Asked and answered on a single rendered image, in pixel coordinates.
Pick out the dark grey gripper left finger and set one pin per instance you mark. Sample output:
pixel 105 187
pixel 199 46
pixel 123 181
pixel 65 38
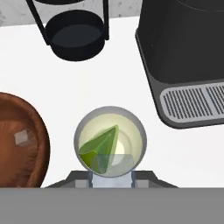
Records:
pixel 78 179

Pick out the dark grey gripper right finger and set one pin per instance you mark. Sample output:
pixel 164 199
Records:
pixel 145 179

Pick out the brown wooden bowl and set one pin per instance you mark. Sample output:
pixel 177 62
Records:
pixel 32 122

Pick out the black coffee machine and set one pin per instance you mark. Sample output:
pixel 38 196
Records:
pixel 180 43

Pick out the green lemon wedge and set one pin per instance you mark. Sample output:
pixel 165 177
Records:
pixel 100 144

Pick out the clear ice cube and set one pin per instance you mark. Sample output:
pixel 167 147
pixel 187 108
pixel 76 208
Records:
pixel 22 138
pixel 112 181

